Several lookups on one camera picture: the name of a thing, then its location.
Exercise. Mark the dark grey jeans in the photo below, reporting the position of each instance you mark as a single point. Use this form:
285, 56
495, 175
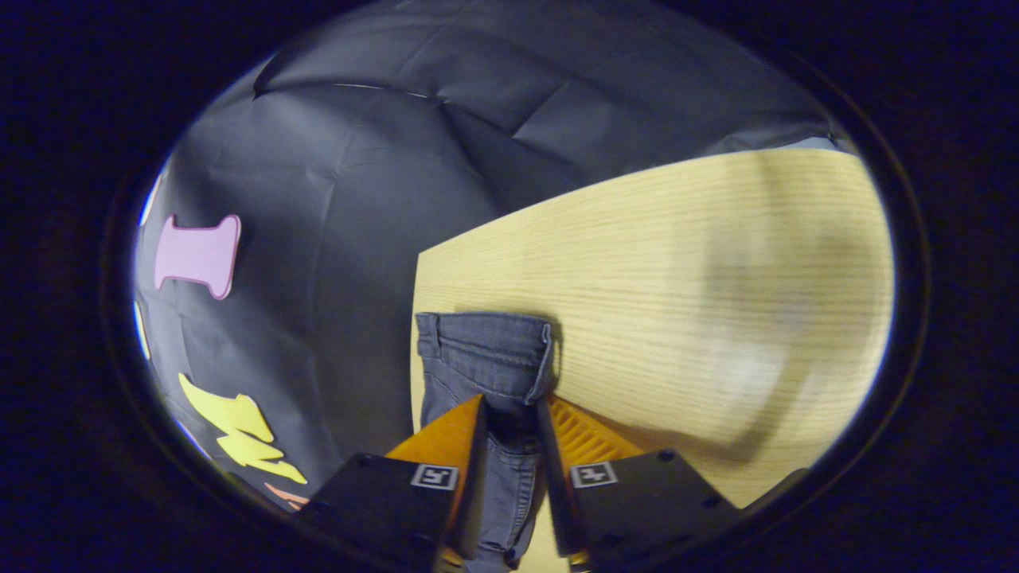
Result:
486, 358

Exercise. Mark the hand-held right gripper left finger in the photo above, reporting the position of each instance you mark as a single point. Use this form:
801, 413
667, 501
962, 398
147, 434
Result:
474, 493

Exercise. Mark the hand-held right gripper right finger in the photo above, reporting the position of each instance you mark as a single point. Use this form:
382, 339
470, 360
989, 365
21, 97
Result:
557, 493

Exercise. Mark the black backdrop cloth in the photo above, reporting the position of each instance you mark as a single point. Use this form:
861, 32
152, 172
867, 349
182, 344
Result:
358, 199

